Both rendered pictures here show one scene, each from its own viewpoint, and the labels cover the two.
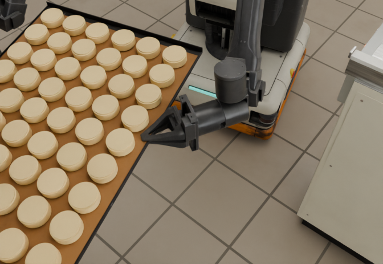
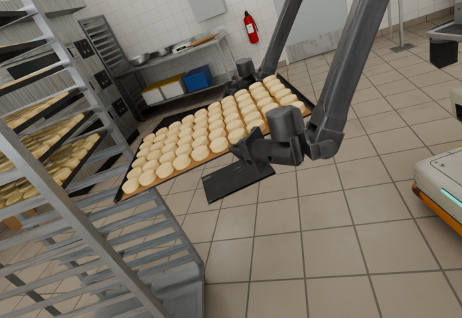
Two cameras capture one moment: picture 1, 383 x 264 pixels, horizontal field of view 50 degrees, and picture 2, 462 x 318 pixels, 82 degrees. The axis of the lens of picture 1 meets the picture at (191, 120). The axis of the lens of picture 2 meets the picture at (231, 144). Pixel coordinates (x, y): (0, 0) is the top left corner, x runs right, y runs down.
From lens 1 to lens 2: 0.62 m
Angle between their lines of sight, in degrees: 57
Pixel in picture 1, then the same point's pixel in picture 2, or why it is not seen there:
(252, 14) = (334, 75)
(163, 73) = not seen: hidden behind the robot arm
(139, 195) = (348, 251)
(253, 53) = (324, 110)
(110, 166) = (200, 152)
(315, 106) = not seen: outside the picture
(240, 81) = (275, 120)
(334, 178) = not seen: outside the picture
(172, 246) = (342, 301)
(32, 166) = (185, 140)
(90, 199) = (179, 162)
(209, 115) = (262, 145)
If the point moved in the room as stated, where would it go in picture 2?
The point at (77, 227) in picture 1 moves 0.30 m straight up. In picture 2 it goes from (163, 170) to (101, 66)
